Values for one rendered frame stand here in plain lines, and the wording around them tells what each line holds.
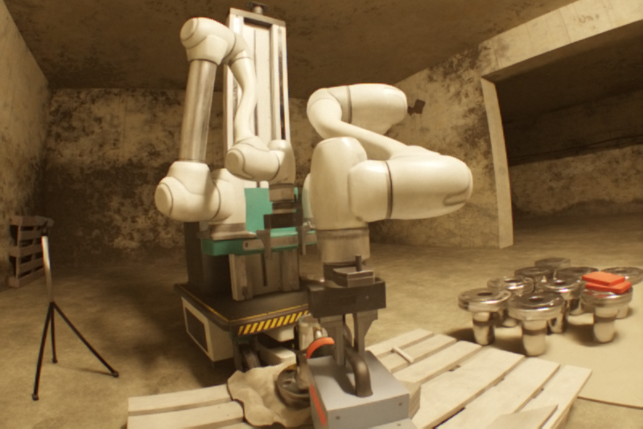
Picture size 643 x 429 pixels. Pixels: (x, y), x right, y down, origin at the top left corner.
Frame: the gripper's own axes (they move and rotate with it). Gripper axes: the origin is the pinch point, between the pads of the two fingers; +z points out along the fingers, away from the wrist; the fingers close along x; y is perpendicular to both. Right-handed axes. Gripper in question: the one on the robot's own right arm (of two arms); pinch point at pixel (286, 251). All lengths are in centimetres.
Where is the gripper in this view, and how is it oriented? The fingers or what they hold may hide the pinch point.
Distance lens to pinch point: 114.9
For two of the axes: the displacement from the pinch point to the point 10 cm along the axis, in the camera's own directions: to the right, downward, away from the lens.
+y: -6.0, 1.0, 7.9
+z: 0.7, 10.0, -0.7
